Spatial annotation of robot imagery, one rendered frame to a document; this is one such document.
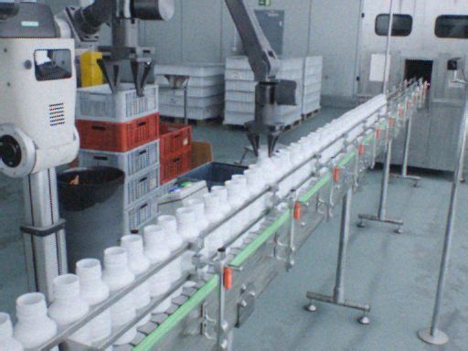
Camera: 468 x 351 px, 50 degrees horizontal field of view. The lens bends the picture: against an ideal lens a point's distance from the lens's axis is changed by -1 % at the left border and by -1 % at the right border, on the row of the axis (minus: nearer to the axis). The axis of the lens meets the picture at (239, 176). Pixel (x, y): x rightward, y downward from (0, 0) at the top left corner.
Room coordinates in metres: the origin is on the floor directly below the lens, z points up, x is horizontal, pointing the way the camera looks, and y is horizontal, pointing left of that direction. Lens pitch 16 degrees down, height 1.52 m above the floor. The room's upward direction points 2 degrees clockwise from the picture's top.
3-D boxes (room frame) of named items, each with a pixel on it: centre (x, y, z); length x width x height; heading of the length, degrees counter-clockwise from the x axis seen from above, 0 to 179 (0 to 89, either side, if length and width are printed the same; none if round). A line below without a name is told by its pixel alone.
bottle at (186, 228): (0.99, 0.11, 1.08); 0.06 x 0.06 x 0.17
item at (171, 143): (4.63, 0.76, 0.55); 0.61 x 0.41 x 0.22; 159
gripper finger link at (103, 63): (1.09, 0.26, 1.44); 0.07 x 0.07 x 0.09; 67
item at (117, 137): (3.95, 0.95, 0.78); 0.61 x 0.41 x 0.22; 163
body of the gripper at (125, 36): (1.08, 0.24, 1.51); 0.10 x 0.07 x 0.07; 67
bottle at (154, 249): (0.89, 0.16, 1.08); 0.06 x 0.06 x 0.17
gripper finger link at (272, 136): (1.42, -0.07, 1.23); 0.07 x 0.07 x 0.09; 66
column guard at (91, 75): (11.24, 3.28, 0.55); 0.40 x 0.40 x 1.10; 66
